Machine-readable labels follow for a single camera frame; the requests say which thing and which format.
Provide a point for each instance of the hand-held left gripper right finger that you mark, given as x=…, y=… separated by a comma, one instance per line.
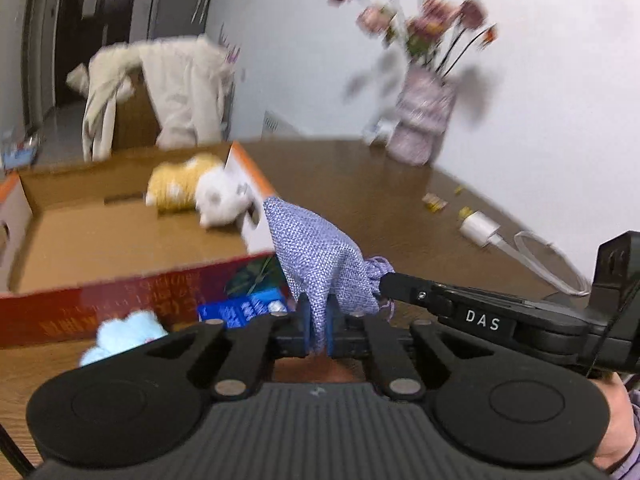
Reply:
x=332, y=334

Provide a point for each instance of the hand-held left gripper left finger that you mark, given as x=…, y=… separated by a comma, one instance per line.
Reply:
x=302, y=327

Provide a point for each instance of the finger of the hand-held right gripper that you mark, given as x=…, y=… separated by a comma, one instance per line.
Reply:
x=450, y=305

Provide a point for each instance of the purple linen pouch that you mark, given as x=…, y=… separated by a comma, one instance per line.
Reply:
x=310, y=245

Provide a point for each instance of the orange-edged cardboard box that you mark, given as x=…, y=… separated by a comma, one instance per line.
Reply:
x=100, y=240

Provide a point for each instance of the person's right forearm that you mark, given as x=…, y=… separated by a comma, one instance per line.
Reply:
x=631, y=467

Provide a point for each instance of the person's right hand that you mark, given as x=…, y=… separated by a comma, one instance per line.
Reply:
x=617, y=420

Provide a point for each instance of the blue packet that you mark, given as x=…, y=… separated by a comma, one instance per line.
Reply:
x=240, y=310

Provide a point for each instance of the white charger plug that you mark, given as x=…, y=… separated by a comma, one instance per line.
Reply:
x=477, y=227

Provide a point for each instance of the small yellow wrapper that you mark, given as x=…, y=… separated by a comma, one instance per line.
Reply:
x=434, y=203
x=465, y=211

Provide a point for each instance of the yellow and white plush cat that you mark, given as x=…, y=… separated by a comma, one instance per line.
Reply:
x=220, y=195

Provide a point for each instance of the light blue plush toy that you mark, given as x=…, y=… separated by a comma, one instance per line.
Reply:
x=130, y=332

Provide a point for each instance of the small white object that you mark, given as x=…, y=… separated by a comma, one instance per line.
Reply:
x=380, y=130

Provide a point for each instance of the patterned flower vase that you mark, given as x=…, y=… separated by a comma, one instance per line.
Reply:
x=420, y=115

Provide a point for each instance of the tall brown cardboard box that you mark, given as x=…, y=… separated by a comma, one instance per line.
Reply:
x=132, y=120

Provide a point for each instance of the white jacket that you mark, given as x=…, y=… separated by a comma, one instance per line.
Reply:
x=180, y=85

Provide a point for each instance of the pink artificial flowers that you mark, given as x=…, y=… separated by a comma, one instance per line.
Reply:
x=435, y=12

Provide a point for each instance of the dark door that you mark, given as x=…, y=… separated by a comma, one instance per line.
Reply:
x=85, y=35

